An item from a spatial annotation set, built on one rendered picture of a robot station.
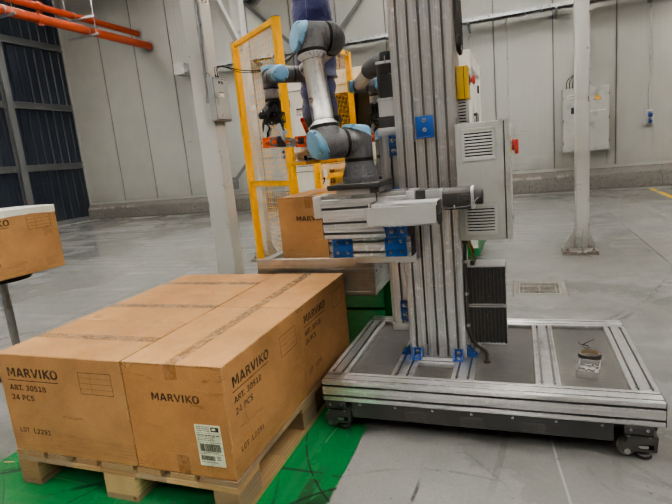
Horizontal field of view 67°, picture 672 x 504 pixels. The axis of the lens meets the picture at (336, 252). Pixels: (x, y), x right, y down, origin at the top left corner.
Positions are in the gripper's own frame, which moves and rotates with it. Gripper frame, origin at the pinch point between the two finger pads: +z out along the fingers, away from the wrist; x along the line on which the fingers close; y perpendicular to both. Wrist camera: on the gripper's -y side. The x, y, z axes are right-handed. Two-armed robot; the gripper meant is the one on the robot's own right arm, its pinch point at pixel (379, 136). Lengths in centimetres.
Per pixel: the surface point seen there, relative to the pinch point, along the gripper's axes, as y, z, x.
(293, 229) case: 60, 48, -37
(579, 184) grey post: -219, 59, 129
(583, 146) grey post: -219, 24, 133
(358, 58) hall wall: -809, -193, -268
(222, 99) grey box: -7, -38, -115
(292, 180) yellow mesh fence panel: -8, 23, -68
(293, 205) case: 60, 34, -35
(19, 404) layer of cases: 195, 90, -94
